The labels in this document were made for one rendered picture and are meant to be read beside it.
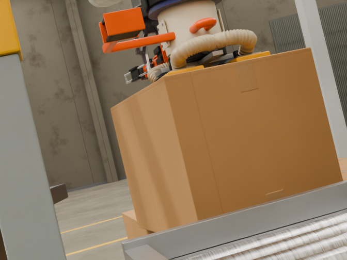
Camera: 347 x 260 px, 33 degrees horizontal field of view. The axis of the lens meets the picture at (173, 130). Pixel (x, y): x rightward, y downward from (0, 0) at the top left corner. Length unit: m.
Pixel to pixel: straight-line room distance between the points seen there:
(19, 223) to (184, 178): 0.77
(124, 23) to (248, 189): 0.48
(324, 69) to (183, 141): 3.60
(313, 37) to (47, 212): 4.35
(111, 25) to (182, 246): 0.51
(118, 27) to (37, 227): 0.74
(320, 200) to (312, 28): 3.60
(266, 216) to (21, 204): 0.78
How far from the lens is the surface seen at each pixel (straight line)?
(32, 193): 0.66
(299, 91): 1.50
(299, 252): 1.13
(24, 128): 0.66
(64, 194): 1.61
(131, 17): 1.34
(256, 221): 1.34
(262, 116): 1.44
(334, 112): 4.89
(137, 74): 2.26
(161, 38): 1.65
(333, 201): 1.41
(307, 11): 4.94
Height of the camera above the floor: 0.80
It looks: 1 degrees up
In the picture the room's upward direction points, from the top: 13 degrees counter-clockwise
